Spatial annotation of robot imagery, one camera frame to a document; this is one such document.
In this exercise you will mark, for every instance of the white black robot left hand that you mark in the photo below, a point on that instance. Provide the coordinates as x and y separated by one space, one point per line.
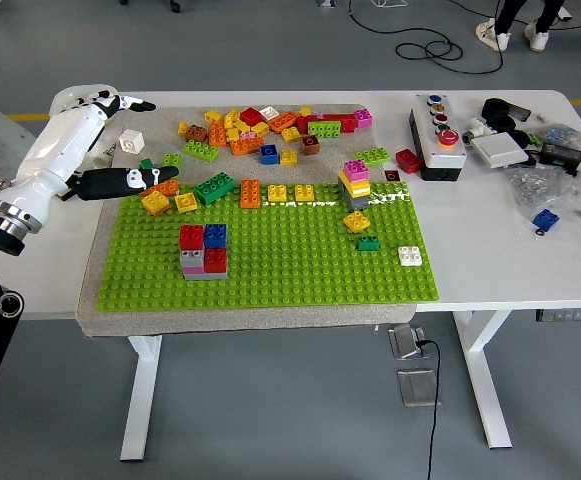
55 150

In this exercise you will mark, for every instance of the blue square toy brick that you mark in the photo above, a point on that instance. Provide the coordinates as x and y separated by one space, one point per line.
215 235
545 219
268 153

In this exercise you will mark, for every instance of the small dark green toy brick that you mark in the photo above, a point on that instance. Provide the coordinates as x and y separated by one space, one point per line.
368 243
146 163

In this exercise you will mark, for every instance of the yellow square toy brick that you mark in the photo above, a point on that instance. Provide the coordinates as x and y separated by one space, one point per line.
213 116
305 111
156 202
290 134
260 129
304 192
356 221
186 201
231 118
288 157
232 134
277 192
242 125

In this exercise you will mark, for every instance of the orange long toy brick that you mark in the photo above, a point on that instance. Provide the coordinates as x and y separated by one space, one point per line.
166 189
284 121
250 192
246 145
217 134

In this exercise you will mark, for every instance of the lime long toy brick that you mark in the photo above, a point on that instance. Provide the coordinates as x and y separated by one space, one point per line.
201 149
371 155
324 129

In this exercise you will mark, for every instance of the dark green long toy brick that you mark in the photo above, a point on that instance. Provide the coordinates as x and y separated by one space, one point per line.
213 187

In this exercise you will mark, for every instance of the grey square toy brick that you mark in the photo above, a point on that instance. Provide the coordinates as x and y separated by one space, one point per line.
191 257

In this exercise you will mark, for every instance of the pink flat toy brick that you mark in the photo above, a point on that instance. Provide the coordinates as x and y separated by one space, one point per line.
192 270

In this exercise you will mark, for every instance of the grey long toy brick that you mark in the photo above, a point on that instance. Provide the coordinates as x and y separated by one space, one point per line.
210 276

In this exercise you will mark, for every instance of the white square toy brick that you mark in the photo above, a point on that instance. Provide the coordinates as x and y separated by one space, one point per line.
411 255
269 112

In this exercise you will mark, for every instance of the green studded baseplate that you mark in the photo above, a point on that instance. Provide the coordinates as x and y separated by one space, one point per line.
320 270

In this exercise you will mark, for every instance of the pink square toy brick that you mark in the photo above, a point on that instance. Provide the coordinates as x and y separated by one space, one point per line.
356 170
363 117

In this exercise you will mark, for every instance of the grey rectangular toy brick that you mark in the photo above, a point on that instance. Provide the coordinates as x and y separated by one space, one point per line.
354 201

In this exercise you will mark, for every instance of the yellow rectangular toy brick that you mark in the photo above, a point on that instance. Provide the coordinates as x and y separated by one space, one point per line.
356 188

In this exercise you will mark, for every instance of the small brown toy brick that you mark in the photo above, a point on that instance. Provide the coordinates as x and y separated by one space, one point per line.
392 175

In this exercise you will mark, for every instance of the white pipe fitting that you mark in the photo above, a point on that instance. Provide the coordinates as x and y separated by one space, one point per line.
476 131
106 152

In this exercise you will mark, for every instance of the white plastic bowl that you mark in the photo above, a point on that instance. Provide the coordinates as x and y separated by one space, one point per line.
62 97

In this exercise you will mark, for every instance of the white plastic cube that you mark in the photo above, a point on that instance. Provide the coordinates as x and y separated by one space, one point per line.
131 141

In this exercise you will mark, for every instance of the black chair caster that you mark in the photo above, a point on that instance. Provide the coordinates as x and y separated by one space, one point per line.
175 6

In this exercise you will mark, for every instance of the grey-brown table mat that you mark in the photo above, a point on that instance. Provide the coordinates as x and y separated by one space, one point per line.
250 322

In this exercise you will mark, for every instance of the white table leg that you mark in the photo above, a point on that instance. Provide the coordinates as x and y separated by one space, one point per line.
485 380
140 400

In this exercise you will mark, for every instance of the grey button control box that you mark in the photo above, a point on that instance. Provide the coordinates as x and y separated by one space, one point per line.
440 152

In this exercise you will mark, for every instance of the metal floor socket plate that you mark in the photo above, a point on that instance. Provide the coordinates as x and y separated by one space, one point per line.
404 340
417 387

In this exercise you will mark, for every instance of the black round part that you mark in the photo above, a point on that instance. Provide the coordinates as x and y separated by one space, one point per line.
521 137

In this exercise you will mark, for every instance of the small black box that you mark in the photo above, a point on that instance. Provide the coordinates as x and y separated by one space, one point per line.
521 113

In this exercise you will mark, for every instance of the green plastic part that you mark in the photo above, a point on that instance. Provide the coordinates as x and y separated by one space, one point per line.
535 136

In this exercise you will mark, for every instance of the clear bag of screws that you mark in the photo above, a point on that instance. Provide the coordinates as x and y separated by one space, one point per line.
535 187

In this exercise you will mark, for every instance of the black electronic module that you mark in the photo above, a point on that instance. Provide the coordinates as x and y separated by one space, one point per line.
561 155

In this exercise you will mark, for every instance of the clear bag of blue parts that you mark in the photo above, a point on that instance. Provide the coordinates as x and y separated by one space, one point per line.
562 134

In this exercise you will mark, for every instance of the grey table control panel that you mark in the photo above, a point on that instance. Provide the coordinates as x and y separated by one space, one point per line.
572 315

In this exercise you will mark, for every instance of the white wall switch plate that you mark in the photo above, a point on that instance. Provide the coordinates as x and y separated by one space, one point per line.
499 150

